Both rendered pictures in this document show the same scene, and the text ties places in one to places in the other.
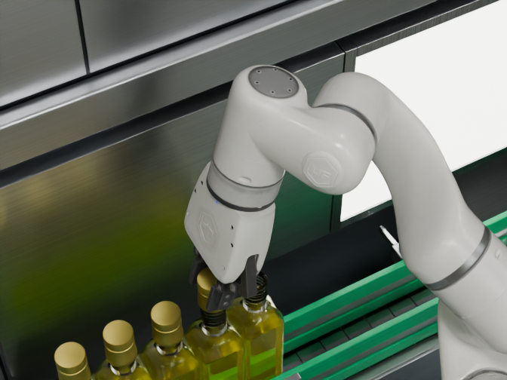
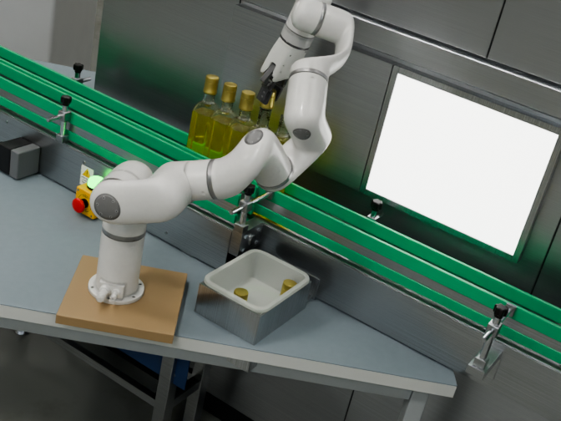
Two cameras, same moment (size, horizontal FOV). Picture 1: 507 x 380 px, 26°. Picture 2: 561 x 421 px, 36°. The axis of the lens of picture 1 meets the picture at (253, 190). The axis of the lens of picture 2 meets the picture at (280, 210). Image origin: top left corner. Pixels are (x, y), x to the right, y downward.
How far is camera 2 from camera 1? 1.73 m
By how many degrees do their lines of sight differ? 49
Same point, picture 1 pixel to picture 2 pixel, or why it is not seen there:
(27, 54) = not seen: outside the picture
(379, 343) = (315, 222)
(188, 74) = not seen: hidden behind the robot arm
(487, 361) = (291, 154)
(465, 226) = (313, 59)
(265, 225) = (283, 50)
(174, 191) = not seen: hidden behind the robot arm
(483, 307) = (290, 90)
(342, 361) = (295, 212)
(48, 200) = (260, 32)
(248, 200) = (285, 33)
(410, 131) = (345, 42)
